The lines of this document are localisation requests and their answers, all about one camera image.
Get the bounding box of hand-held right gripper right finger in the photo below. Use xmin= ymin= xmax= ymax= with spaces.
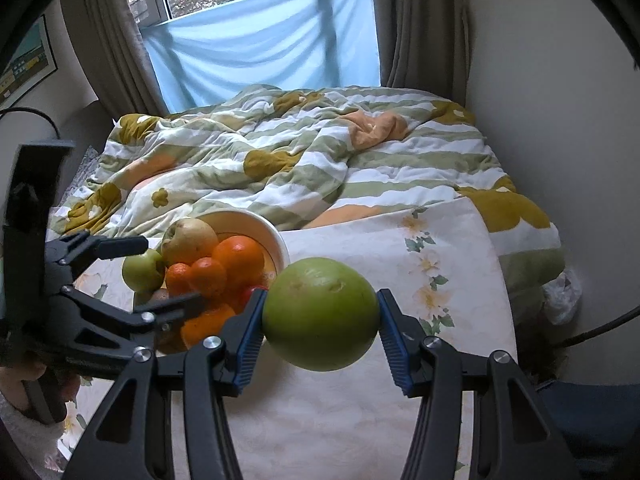
xmin=376 ymin=287 xmax=583 ymax=480

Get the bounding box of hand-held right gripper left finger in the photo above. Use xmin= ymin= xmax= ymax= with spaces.
xmin=60 ymin=287 xmax=268 ymax=480

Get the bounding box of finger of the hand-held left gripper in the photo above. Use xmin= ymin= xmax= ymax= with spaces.
xmin=59 ymin=284 xmax=207 ymax=350
xmin=44 ymin=231 xmax=150 ymax=281

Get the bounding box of small green apple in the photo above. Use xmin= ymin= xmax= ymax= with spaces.
xmin=122 ymin=248 xmax=167 ymax=293

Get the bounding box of red cherry tomato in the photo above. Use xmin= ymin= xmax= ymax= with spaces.
xmin=239 ymin=284 xmax=268 ymax=311

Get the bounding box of small tangerine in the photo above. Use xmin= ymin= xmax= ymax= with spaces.
xmin=165 ymin=262 xmax=193 ymax=296

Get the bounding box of large green apple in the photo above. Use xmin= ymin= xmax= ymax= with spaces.
xmin=262 ymin=257 xmax=379 ymax=372

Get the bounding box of cream oval bowl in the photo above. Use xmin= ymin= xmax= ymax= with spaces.
xmin=131 ymin=210 xmax=292 ymax=356

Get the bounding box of person's left hand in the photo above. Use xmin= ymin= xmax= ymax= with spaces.
xmin=0 ymin=352 xmax=83 ymax=407

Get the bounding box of yellow pear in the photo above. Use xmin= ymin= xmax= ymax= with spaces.
xmin=160 ymin=217 xmax=220 ymax=267

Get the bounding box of grey patterned sheet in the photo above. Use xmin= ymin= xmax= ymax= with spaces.
xmin=62 ymin=146 xmax=107 ymax=203

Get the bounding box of medium tangerine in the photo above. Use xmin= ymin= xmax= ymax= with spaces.
xmin=188 ymin=257 xmax=228 ymax=298

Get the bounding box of floral tablecloth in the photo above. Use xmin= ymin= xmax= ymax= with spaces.
xmin=50 ymin=195 xmax=518 ymax=480

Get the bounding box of white plastic bag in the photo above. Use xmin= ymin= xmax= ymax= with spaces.
xmin=542 ymin=267 xmax=583 ymax=326

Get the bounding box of striped floral blanket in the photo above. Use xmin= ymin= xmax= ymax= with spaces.
xmin=47 ymin=84 xmax=566 ymax=301

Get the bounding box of dark blue fabric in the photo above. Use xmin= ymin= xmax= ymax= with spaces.
xmin=537 ymin=380 xmax=640 ymax=461

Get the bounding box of grey curtain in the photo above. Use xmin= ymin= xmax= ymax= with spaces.
xmin=60 ymin=0 xmax=171 ymax=121
xmin=369 ymin=0 xmax=473 ymax=106

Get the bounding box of light blue window cloth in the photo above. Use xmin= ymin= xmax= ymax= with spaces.
xmin=142 ymin=0 xmax=383 ymax=113

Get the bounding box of black cable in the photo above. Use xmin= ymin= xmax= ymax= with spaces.
xmin=0 ymin=106 xmax=62 ymax=141
xmin=550 ymin=305 xmax=640 ymax=348

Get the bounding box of framed wall picture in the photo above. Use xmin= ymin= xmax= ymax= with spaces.
xmin=0 ymin=15 xmax=58 ymax=111

